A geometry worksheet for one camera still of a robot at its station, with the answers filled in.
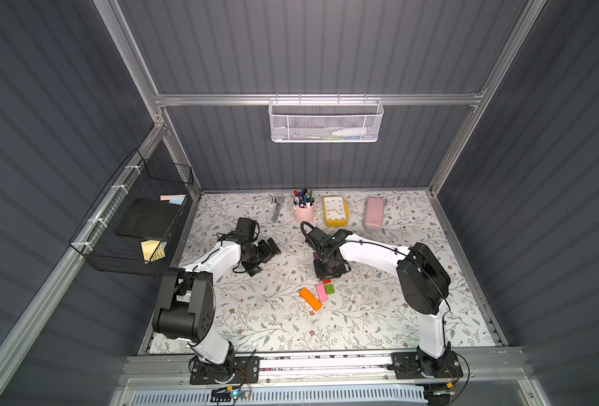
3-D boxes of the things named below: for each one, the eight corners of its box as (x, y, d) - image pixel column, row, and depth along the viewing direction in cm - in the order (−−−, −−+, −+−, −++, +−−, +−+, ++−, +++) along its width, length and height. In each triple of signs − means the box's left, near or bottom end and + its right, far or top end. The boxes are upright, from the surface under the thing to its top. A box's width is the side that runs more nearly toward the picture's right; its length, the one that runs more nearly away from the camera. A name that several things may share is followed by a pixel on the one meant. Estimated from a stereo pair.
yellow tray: (325, 227, 110) (325, 222, 107) (323, 200, 120) (323, 195, 117) (350, 227, 110) (351, 222, 107) (346, 200, 120) (347, 195, 117)
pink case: (363, 227, 109) (364, 223, 106) (366, 200, 119) (367, 195, 117) (380, 230, 108) (382, 226, 105) (382, 202, 118) (383, 198, 116)
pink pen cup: (294, 223, 110) (292, 204, 100) (294, 208, 115) (293, 188, 105) (314, 223, 109) (315, 204, 100) (314, 208, 115) (314, 188, 105)
